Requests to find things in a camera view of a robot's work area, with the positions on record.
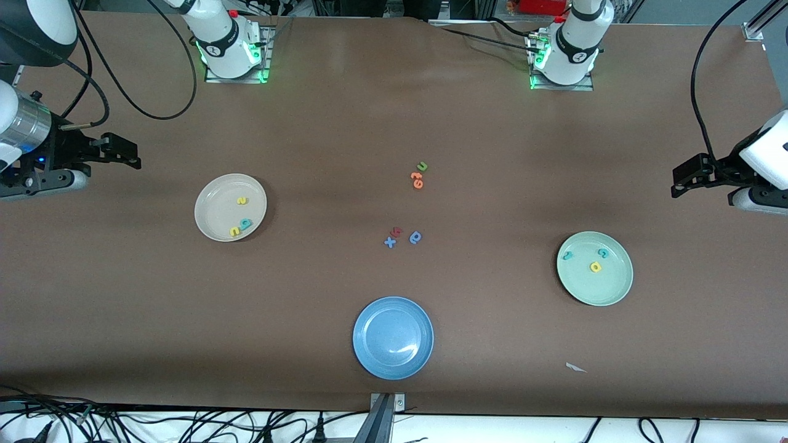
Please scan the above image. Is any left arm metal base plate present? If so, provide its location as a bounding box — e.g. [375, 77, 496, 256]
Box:
[528, 31, 595, 92]

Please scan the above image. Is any red box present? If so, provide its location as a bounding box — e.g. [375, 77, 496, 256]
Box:
[516, 0, 570, 16]

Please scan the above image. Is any black base cable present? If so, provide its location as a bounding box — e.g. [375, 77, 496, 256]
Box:
[488, 17, 533, 38]
[438, 27, 542, 54]

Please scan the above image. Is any brown table cover sheet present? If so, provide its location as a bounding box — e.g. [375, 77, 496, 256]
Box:
[0, 11, 788, 420]

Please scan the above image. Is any aluminium frame post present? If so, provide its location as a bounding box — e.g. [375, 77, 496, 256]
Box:
[742, 0, 788, 42]

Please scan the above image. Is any pale green plate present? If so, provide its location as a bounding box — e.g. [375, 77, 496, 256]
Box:
[557, 231, 633, 307]

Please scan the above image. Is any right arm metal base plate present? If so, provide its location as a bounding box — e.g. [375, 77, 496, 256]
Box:
[204, 25, 275, 84]

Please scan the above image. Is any beige brown plate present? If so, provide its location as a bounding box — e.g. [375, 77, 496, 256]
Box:
[195, 174, 268, 242]

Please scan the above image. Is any blue plate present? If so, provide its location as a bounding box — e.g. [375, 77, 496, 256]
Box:
[353, 297, 435, 380]

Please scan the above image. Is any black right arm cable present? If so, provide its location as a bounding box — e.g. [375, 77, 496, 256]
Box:
[58, 0, 198, 131]

